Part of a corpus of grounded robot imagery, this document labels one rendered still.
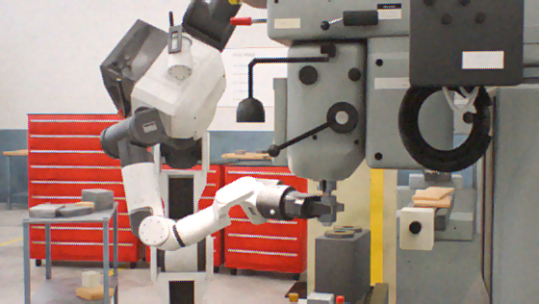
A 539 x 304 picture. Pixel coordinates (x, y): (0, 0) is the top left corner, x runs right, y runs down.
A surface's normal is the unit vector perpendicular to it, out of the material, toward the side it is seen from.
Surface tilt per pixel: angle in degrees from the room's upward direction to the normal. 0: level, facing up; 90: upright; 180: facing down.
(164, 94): 58
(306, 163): 117
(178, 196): 95
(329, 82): 90
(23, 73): 90
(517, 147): 90
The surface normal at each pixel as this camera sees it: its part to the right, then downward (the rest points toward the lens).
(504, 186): -0.22, 0.05
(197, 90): 0.66, -0.04
